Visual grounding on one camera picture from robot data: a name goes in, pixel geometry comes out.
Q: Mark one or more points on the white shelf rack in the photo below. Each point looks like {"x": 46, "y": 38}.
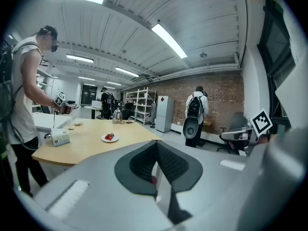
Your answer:
{"x": 146, "y": 100}

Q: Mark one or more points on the round white table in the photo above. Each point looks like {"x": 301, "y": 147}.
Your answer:
{"x": 92, "y": 107}

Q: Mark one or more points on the white tissue box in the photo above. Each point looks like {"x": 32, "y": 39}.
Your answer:
{"x": 60, "y": 137}

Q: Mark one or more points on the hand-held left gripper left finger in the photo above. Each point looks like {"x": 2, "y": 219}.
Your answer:
{"x": 96, "y": 196}

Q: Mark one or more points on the white desk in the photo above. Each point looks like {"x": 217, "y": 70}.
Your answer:
{"x": 45, "y": 121}

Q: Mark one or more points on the small white cup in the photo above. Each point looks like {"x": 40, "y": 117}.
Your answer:
{"x": 69, "y": 122}

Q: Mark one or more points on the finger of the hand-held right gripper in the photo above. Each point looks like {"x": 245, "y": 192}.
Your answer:
{"x": 232, "y": 136}

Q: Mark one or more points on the round ceiling fixture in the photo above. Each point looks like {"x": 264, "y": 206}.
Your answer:
{"x": 203, "y": 55}

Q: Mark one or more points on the dark double door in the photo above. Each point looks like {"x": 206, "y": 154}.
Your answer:
{"x": 89, "y": 95}

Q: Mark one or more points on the black framed window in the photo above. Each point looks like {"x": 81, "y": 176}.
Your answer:
{"x": 276, "y": 44}

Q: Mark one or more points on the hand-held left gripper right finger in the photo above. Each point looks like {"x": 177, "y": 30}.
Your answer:
{"x": 216, "y": 184}

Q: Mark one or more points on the white cabinet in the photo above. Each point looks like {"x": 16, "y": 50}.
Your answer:
{"x": 164, "y": 117}

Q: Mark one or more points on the grey hanging garment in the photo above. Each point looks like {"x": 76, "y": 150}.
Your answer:
{"x": 153, "y": 112}

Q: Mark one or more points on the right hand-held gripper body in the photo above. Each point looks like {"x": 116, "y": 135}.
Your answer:
{"x": 261, "y": 123}

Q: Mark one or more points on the white plate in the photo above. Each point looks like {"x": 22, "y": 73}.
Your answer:
{"x": 115, "y": 139}

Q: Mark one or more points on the person's grey shirt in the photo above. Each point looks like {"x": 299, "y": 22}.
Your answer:
{"x": 276, "y": 177}

